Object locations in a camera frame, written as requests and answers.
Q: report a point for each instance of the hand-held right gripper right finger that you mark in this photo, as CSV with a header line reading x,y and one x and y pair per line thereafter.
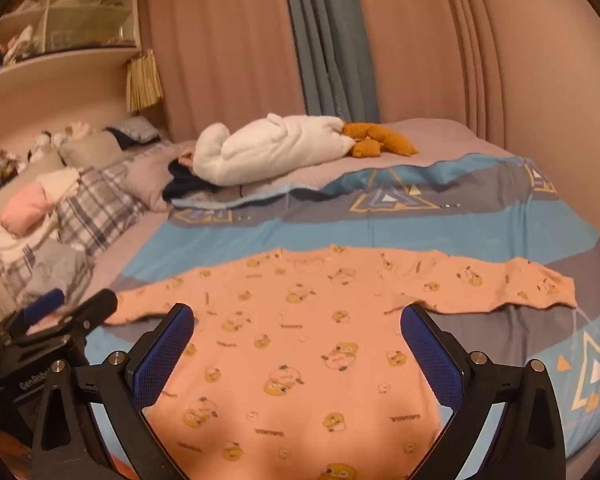
x,y
430,360

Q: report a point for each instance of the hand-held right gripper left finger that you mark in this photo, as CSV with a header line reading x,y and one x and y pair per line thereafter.
x,y
165,355

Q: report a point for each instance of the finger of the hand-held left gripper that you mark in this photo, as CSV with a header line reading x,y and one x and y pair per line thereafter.
x,y
42,305
97,305

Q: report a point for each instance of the pink cartoon print pajama top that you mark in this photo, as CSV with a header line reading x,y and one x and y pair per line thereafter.
x,y
300,360

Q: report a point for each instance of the grey garment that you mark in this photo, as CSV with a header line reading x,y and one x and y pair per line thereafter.
x,y
60,270

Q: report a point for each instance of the plaid cloth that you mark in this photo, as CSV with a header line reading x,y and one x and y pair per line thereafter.
x,y
5,265

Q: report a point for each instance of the pink cloth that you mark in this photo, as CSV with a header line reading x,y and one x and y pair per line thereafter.
x,y
25,207

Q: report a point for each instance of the grey plaid pillow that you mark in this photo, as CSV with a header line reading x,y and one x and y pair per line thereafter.
x,y
95,205

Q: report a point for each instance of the white cloth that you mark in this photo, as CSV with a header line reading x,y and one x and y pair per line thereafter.
x,y
60,180

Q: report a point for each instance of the lilac pillow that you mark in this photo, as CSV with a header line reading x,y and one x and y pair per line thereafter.
x,y
150,175

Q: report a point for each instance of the dark navy garment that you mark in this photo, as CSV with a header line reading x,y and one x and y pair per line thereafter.
x,y
185,185

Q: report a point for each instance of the beige cushion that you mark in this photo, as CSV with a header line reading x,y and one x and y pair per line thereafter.
x,y
90,150

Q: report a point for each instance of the black white plush toy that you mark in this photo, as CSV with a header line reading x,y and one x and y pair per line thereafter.
x,y
45,144

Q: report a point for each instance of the blue grey striped duvet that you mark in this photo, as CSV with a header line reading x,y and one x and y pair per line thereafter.
x,y
330,230

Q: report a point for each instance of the small white plush toy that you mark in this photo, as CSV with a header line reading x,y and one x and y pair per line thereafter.
x,y
80,128

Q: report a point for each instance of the small blue plaid pillow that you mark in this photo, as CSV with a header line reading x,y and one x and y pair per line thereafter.
x,y
135,129

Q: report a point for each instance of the beige curved headboard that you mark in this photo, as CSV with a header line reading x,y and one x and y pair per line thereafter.
x,y
55,100

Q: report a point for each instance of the white plush goose toy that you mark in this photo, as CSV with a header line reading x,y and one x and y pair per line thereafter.
x,y
260,150

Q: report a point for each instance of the yellow hanging fringe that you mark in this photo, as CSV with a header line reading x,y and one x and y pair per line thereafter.
x,y
144,82

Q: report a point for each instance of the pink curtain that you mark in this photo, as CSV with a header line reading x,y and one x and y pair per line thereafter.
x,y
430,40
220,45

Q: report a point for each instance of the blue grey curtain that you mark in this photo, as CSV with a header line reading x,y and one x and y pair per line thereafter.
x,y
325,35

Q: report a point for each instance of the white wall shelf unit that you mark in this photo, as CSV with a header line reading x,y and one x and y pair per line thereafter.
x,y
80,20

